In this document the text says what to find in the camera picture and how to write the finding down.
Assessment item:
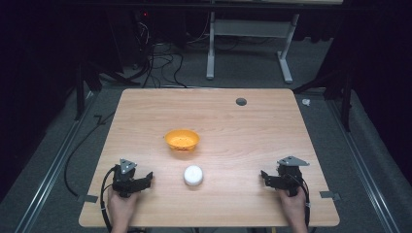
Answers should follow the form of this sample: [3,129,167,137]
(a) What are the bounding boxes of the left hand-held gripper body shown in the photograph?
[111,157,141,199]

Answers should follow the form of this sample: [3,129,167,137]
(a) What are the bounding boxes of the white metal desk frame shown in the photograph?
[205,11,301,84]

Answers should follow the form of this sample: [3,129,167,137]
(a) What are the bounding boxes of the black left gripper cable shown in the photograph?
[99,166,117,233]

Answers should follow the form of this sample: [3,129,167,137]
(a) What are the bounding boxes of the white round cup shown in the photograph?
[183,164,205,187]

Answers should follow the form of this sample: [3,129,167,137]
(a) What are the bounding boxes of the orange plastic bowl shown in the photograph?
[163,128,201,152]

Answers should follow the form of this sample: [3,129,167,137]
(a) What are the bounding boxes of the person's left hand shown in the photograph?
[107,186,141,227]

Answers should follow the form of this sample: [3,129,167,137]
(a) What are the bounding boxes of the grey tape strip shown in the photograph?
[319,190,342,201]
[77,193,99,204]

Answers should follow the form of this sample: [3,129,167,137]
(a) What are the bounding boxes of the person's right hand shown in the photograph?
[277,186,309,225]

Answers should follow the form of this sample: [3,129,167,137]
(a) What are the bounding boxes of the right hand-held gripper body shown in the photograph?
[274,155,311,197]

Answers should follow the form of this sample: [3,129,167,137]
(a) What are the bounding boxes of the bundle of black floor cables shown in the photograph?
[129,19,188,89]

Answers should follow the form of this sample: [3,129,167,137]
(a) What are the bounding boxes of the black metal stand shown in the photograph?
[292,63,355,133]
[74,60,142,121]

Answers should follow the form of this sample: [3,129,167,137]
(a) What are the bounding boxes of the long black floor cable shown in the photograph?
[63,111,117,198]

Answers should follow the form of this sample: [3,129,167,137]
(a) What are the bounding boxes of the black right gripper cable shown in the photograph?
[292,176,312,229]

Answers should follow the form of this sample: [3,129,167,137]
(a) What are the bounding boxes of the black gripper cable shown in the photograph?
[99,166,117,233]
[292,176,312,229]

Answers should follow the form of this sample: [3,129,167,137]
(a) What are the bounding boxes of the dark equipment with red light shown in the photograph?
[106,7,189,68]

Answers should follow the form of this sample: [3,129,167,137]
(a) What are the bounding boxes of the metal floor rail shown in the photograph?
[13,91,97,233]
[326,98,404,233]

